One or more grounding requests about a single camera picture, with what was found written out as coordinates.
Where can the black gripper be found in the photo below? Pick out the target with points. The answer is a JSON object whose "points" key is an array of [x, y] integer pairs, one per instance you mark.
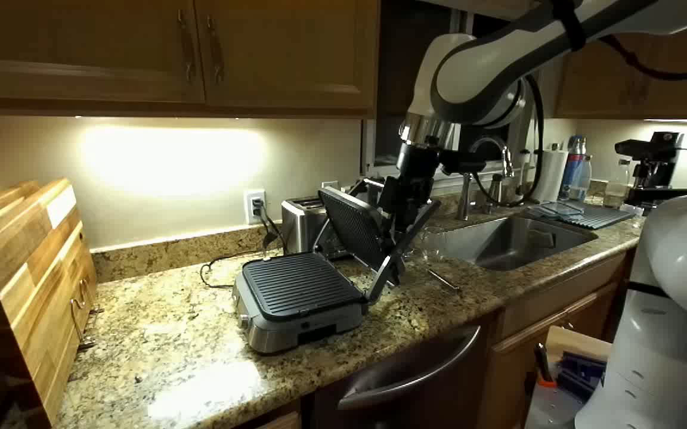
{"points": [[419, 164]]}

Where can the stainless steel sandwich maker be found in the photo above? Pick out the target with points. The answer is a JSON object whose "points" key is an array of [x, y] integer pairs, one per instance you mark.
{"points": [[300, 299]]}

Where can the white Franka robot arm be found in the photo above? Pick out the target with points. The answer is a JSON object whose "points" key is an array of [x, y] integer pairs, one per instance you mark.
{"points": [[479, 72]]}

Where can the chrome kitchen faucet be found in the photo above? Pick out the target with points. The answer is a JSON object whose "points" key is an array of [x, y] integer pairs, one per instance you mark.
{"points": [[504, 164]]}

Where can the stainless steel sink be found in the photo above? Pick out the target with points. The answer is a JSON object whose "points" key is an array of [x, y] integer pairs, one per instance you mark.
{"points": [[512, 239]]}

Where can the silver toaster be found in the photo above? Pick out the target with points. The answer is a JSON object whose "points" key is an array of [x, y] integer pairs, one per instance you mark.
{"points": [[302, 226]]}

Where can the white paper towel roll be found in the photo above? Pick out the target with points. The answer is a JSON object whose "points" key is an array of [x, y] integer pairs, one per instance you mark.
{"points": [[549, 176]]}

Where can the grey dish drying mat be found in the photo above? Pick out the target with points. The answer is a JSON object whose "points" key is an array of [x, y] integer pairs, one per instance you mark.
{"points": [[579, 214]]}

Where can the blue water bottle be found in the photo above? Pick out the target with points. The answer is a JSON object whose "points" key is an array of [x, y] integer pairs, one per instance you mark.
{"points": [[577, 167]]}

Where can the wooden lower cabinet drawer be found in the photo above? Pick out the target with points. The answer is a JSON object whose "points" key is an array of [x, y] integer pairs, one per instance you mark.
{"points": [[566, 294]]}

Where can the dark dishwasher front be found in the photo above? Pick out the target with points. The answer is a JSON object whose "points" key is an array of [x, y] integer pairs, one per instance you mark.
{"points": [[406, 389]]}

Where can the wooden upper cabinet door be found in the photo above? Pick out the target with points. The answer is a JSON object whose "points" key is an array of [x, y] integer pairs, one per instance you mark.
{"points": [[287, 52], [82, 48]]}

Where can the cardboard box with tools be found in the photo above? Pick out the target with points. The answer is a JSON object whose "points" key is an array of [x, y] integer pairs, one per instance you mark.
{"points": [[572, 366]]}

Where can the black coffee machine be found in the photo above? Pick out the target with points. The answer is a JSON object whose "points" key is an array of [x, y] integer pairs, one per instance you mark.
{"points": [[654, 165]]}

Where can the wooden upper corner cabinet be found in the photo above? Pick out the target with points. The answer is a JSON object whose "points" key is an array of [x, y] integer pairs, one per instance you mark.
{"points": [[637, 86]]}

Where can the large striped wooden cutting board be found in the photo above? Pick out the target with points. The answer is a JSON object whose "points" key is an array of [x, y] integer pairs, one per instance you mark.
{"points": [[42, 294]]}

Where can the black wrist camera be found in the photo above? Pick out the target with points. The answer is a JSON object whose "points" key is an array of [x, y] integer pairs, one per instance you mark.
{"points": [[465, 161]]}

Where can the white wall outlet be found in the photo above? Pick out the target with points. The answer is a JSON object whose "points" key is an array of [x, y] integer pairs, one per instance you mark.
{"points": [[255, 207]]}

